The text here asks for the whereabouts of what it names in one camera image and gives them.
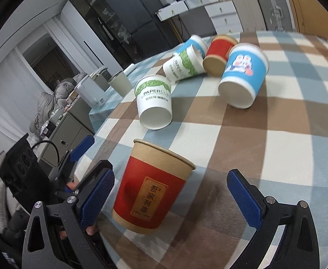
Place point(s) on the blue paper cup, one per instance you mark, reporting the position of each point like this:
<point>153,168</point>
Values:
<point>195,41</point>
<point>244,74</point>

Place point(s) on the silver suitcase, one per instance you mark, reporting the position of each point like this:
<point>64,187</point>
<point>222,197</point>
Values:
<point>276,15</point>

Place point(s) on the near blue paper cup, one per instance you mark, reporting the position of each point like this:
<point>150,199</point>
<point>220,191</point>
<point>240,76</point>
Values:
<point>244,74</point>

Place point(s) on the black refrigerator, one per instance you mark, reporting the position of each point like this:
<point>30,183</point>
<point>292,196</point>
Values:
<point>151,35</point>

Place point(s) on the red paper cup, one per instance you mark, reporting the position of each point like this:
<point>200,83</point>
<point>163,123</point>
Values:
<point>152,180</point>
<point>216,58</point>

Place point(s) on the beige tumbler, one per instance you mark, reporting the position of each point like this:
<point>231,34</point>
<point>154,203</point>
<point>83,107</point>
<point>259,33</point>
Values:
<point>120,83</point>

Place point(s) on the far green white paper cup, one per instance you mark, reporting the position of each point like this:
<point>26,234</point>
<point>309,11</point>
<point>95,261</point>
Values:
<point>186,64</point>

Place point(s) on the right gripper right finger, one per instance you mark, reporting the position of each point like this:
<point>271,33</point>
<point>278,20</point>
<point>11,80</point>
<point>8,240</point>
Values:
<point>298,247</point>

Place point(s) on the plaid tablecloth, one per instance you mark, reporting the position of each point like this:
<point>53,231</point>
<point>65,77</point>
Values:
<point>280,144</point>

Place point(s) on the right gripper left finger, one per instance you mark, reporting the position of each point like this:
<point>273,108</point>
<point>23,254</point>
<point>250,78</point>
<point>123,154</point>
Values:
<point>56,235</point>

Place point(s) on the white drawer dresser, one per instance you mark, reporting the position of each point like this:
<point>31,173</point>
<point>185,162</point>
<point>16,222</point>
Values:
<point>203,17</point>

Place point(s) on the wooden door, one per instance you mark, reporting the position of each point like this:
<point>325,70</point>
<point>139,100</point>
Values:
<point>310,17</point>

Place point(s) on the green white paper cup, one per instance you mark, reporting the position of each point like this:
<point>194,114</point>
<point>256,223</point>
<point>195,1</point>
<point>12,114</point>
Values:
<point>154,103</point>
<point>186,64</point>

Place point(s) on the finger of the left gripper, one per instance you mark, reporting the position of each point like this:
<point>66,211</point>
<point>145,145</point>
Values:
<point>82,148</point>

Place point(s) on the white suitcase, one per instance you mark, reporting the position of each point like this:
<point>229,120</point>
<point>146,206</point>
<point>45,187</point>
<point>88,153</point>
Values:
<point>250,15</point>

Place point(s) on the dark glass cabinet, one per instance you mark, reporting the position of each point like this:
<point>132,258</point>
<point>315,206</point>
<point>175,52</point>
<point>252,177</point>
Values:
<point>109,29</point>

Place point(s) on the white appliance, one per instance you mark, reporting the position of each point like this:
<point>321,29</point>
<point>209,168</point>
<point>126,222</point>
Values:
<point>91,92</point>

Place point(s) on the far blue paper cup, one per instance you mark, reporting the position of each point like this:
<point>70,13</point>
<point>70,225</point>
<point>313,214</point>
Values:
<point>195,41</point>

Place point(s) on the near green white paper cup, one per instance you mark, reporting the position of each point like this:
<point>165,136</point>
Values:
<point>154,103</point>

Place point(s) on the grey metal cabinet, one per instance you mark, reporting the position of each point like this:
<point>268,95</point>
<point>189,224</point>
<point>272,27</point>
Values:
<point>71,127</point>

